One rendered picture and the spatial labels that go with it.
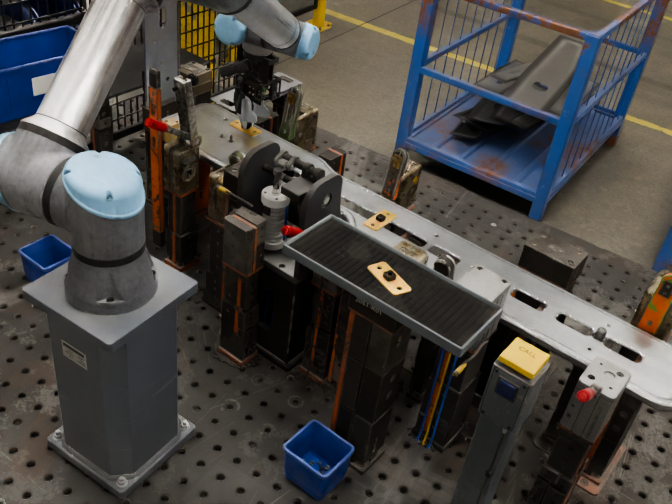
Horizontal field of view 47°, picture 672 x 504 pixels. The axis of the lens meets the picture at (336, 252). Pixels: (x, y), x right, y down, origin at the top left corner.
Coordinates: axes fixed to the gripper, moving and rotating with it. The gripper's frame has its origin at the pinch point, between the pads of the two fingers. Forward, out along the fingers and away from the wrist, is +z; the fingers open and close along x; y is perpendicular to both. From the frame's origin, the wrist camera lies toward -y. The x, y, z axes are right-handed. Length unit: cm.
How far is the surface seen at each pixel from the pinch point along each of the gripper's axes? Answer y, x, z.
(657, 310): 106, 7, -2
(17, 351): -1, -69, 34
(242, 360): 37, -37, 32
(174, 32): -27.1, 0.6, -13.8
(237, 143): 1.7, -4.6, 3.8
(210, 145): -1.9, -10.5, 3.9
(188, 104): 1.3, -21.2, -12.1
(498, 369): 93, -42, -11
